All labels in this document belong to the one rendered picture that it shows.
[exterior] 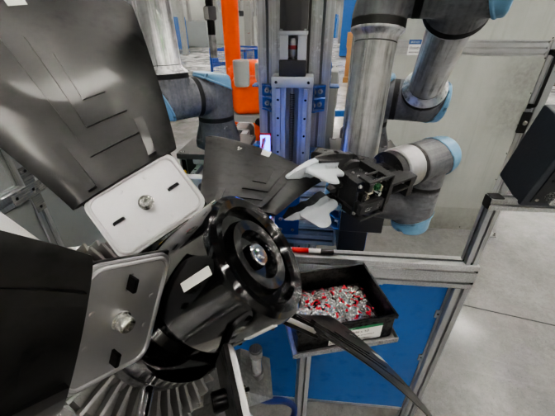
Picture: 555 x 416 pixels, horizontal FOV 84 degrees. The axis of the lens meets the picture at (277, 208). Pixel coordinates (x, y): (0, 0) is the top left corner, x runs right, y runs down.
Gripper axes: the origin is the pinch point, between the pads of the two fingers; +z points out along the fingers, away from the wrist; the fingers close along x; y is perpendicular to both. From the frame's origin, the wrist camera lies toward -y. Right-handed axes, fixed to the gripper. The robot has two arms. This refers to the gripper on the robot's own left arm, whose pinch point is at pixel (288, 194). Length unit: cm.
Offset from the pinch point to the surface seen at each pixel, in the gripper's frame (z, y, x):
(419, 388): -52, 18, 89
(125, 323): 23.9, 16.4, -7.2
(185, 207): 16.9, 7.1, -8.1
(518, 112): -209, -51, 34
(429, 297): -47, 8, 45
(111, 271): 23.7, 15.1, -10.8
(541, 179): -54, 14, 5
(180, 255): 19.2, 13.2, -8.3
